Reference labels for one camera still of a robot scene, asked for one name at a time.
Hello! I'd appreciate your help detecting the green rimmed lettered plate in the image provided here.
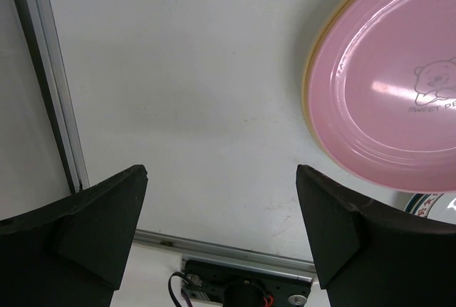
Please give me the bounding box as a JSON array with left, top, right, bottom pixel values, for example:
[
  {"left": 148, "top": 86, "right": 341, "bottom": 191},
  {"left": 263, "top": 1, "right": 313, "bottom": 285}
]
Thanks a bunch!
[{"left": 405, "top": 192, "right": 456, "bottom": 224}]

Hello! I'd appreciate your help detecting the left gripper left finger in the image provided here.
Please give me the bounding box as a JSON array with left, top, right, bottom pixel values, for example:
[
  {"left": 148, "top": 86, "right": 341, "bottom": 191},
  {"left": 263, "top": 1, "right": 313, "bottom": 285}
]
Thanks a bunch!
[{"left": 1, "top": 165, "right": 147, "bottom": 306}]

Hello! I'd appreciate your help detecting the aluminium frame rail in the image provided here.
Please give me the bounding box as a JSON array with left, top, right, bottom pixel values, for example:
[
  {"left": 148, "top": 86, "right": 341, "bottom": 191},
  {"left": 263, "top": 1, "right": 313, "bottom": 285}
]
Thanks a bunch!
[{"left": 5, "top": 0, "right": 316, "bottom": 283}]

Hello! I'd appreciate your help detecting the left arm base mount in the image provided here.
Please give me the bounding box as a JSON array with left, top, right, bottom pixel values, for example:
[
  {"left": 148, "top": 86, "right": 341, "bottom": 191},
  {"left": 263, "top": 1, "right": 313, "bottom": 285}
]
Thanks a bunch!
[{"left": 167, "top": 259, "right": 311, "bottom": 307}]

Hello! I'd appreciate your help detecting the tan plate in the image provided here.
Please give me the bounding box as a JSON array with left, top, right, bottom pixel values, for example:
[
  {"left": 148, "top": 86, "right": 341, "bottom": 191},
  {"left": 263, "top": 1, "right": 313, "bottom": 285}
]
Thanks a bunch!
[{"left": 301, "top": 0, "right": 396, "bottom": 155}]

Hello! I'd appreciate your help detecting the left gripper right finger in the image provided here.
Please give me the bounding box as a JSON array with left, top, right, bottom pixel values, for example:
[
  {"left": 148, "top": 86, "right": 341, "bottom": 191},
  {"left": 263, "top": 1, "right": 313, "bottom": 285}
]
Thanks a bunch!
[{"left": 296, "top": 165, "right": 455, "bottom": 306}]

